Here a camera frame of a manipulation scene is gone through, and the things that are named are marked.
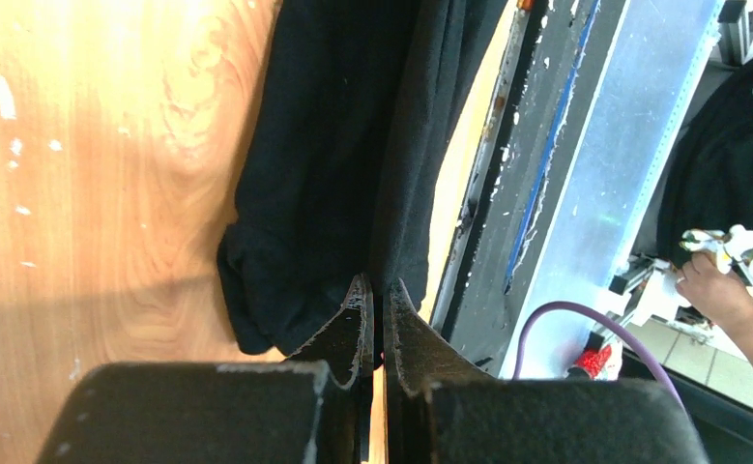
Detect person hand in background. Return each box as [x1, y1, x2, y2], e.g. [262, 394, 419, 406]
[676, 252, 753, 333]

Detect aluminium frame rails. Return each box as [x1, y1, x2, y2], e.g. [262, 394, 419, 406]
[497, 0, 730, 380]

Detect black underwear white waistband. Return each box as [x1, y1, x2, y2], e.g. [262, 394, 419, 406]
[217, 1, 505, 355]

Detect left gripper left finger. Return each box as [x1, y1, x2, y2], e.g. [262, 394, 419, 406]
[38, 275, 374, 463]

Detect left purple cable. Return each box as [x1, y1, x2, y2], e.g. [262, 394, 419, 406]
[511, 301, 687, 411]

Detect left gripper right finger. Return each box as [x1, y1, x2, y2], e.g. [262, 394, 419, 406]
[383, 280, 708, 463]

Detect person in black shirt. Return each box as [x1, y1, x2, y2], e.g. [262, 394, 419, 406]
[656, 59, 753, 366]

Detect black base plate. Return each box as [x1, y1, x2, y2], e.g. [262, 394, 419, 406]
[431, 1, 628, 375]

